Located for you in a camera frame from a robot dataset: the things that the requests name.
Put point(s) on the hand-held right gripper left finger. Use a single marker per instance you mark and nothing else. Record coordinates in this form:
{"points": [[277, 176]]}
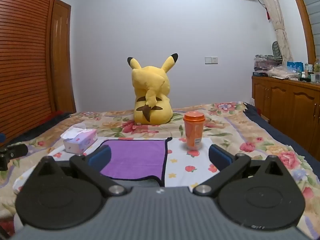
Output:
{"points": [[100, 155]]}

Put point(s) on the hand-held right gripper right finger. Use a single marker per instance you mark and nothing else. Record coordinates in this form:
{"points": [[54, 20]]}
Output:
{"points": [[220, 155]]}

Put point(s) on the purple towel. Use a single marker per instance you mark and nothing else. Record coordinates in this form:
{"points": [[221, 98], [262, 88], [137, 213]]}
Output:
{"points": [[135, 156]]}

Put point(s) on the tissue box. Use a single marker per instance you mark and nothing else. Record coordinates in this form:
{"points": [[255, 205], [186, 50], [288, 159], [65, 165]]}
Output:
{"points": [[80, 142]]}

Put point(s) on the orange lidded cup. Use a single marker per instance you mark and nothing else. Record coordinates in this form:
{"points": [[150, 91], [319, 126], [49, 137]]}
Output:
{"points": [[193, 132]]}

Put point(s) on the white fruit-print cloth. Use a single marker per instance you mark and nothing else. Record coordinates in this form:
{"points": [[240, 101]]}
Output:
{"points": [[185, 166]]}

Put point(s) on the navy bed sheet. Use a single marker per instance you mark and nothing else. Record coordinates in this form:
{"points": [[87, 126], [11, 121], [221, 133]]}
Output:
{"points": [[280, 136]]}

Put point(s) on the wooden cabinet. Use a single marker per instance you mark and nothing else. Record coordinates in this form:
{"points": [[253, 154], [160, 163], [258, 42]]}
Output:
{"points": [[287, 105]]}

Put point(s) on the yellow plush toy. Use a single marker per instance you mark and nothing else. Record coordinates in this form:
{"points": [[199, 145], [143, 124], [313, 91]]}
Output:
{"points": [[152, 87]]}

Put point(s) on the wooden louvred wardrobe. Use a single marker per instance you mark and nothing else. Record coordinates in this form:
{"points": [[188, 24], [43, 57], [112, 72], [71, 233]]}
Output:
{"points": [[22, 55]]}

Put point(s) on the wooden door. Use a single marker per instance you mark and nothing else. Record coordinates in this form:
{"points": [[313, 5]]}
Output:
{"points": [[61, 60]]}

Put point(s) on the clear plastic bag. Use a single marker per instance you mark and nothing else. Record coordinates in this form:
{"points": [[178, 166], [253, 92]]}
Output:
{"points": [[281, 72]]}

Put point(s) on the stack of folded cloth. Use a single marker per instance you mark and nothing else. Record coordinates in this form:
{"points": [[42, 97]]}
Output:
{"points": [[266, 62]]}

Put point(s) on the blue box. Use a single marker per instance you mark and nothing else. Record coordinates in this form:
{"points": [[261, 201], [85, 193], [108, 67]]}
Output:
{"points": [[295, 66]]}

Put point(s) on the green hand fan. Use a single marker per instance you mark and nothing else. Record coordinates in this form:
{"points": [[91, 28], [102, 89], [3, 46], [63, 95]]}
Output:
{"points": [[276, 48]]}

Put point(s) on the clear bottle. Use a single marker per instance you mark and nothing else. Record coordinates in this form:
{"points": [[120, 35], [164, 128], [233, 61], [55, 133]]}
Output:
{"points": [[317, 70]]}

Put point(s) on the patterned curtain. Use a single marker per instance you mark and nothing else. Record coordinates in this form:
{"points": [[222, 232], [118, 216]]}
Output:
{"points": [[277, 17]]}

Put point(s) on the white wall socket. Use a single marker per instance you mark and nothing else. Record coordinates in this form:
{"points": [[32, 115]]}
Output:
{"points": [[211, 60]]}

